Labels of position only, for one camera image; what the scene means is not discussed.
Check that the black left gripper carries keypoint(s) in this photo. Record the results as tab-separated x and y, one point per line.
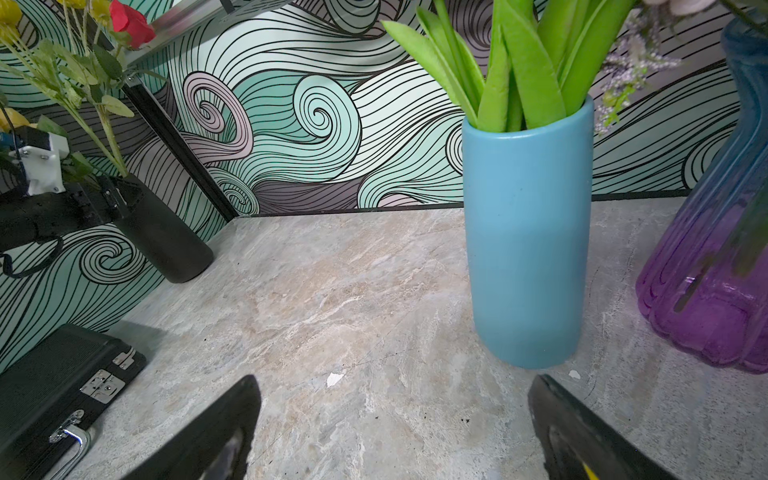
91	206

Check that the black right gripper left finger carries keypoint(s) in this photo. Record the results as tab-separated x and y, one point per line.
215	445

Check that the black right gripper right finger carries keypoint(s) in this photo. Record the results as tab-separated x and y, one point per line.
578	444

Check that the purple glass vase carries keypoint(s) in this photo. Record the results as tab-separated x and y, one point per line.
704	288

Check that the teal ceramic vase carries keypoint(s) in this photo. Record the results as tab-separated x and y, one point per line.
527	202

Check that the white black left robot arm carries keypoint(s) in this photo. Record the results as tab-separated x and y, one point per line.
48	217

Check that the black vase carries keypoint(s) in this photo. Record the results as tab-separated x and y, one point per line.
167	242

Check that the mixed rose bouquet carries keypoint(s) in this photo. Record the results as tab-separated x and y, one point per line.
83	72

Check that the colourful tulip bunch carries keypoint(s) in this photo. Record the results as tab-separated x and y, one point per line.
539	71

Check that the pink lilac flower bunch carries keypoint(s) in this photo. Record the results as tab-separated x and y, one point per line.
636	55

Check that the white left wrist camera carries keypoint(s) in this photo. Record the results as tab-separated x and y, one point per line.
41	154

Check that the black left corner post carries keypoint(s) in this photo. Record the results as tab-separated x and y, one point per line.
160	122

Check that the black case with handle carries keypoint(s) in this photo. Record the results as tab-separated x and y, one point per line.
74	374

